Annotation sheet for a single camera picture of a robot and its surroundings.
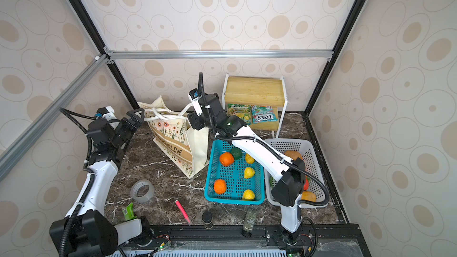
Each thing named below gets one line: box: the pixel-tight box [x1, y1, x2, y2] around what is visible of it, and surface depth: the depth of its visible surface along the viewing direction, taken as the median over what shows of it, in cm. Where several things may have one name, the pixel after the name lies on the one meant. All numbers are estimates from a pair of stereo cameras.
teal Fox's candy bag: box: [251, 105, 278, 124], surface depth 97 cm
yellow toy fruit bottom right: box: [242, 189, 255, 201], surface depth 83 cm
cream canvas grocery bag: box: [137, 95, 209, 180], surface depth 87 cm
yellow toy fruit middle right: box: [243, 166, 255, 180], surface depth 90 cm
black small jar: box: [201, 211, 214, 230], surface depth 72 cm
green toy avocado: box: [229, 146, 243, 161], surface depth 96 cm
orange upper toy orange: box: [219, 151, 235, 167], surface depth 94 cm
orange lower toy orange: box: [213, 179, 227, 195], surface depth 84 cm
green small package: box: [121, 202, 137, 221], surface depth 81 cm
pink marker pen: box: [174, 199, 193, 226], surface depth 81 cm
